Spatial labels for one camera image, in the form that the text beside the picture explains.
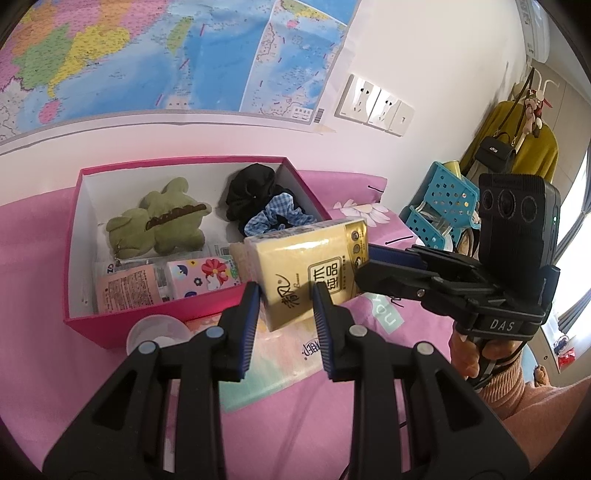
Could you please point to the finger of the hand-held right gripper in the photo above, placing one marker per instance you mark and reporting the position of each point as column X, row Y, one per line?
column 392, row 254
column 397, row 277

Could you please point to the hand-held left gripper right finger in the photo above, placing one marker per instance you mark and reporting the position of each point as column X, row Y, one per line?
column 323, row 332

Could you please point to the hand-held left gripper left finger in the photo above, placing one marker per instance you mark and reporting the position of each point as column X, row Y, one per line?
column 247, row 332

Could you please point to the yellow tissue pack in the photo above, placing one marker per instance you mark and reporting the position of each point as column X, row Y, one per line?
column 300, row 267

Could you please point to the floral tissue pack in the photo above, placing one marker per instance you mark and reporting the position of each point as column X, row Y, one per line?
column 203, row 274

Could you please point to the blue checked scrunchie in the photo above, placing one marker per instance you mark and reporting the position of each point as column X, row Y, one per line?
column 277, row 207

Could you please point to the pink snack packet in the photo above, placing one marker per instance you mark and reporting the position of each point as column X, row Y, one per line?
column 129, row 290

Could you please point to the green plush toy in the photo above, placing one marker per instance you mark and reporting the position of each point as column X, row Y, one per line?
column 157, row 230

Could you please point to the black scrunchie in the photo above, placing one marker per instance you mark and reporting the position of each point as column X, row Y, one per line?
column 249, row 189

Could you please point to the pink cardboard box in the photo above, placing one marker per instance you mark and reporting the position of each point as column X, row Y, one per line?
column 87, row 332

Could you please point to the person's right hand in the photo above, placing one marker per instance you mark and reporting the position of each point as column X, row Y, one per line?
column 466, row 355

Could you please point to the large orange tissue pack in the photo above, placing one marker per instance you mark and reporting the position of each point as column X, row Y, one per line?
column 281, row 369

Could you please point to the window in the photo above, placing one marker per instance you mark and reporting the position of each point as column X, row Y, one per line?
column 572, row 240

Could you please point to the teal perforated basket rack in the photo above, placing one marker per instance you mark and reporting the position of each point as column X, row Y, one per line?
column 448, row 194

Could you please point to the black handbag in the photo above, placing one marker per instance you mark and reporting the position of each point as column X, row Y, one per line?
column 496, row 154

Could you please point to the yellow coat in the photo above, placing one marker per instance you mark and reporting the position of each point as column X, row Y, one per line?
column 535, row 152

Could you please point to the clear plastic cup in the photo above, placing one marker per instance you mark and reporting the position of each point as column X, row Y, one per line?
column 152, row 330

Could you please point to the red bag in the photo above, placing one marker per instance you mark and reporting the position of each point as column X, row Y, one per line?
column 566, row 354

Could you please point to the hanging plush charm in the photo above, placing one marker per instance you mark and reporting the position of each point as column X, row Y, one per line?
column 535, row 110

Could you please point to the brown plush bear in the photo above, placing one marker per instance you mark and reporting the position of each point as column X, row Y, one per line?
column 541, row 374

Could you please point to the white air conditioner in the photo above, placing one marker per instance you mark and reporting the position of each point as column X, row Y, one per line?
column 535, row 32

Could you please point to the white wall switch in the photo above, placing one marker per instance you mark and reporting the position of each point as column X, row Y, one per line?
column 402, row 118

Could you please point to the white wall socket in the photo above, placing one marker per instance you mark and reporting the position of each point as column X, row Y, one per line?
column 354, row 98
column 384, row 108

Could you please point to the colourful wall map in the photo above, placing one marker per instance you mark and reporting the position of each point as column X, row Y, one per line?
column 138, row 55

